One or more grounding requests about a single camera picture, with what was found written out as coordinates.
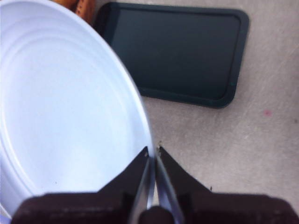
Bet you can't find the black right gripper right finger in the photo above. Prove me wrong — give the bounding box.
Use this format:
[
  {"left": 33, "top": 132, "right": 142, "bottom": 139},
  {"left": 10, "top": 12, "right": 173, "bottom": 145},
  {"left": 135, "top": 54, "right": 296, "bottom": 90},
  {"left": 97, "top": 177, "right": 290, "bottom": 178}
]
[{"left": 156, "top": 146, "right": 299, "bottom": 224}]

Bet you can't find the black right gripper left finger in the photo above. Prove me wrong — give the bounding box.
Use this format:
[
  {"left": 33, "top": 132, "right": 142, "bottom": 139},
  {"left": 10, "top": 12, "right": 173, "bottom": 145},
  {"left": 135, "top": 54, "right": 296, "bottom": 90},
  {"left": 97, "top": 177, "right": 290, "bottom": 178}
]
[{"left": 11, "top": 146, "right": 151, "bottom": 224}]

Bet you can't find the blue round plate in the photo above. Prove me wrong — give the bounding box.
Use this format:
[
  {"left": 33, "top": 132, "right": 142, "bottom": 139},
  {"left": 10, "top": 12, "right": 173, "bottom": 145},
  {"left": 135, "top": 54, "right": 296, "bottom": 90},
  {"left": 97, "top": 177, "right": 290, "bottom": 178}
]
[{"left": 0, "top": 0, "right": 157, "bottom": 221}]

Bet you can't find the black rectangular tray board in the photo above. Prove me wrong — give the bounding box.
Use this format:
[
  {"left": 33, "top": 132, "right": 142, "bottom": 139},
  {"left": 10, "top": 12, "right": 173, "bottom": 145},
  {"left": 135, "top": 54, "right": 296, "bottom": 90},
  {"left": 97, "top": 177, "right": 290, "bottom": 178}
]
[{"left": 94, "top": 2, "right": 249, "bottom": 109}]

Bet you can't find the brown wicker basket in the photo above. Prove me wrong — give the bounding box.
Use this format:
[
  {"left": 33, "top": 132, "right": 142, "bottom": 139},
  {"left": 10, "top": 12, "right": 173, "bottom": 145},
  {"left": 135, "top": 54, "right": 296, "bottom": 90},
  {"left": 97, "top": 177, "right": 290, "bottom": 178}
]
[{"left": 61, "top": 0, "right": 98, "bottom": 24}]

